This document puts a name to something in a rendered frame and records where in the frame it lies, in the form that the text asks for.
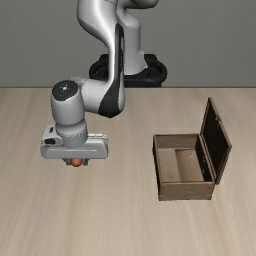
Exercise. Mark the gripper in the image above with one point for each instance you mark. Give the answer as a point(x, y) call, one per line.
point(80, 150)

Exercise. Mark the brown wooden box lid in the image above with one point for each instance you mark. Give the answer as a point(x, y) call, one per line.
point(216, 140)

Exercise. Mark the orange egg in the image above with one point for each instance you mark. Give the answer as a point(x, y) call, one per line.
point(76, 162)

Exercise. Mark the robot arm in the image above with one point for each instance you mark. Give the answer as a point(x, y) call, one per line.
point(100, 60)

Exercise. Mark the brown wooden box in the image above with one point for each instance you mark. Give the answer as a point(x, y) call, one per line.
point(185, 190)

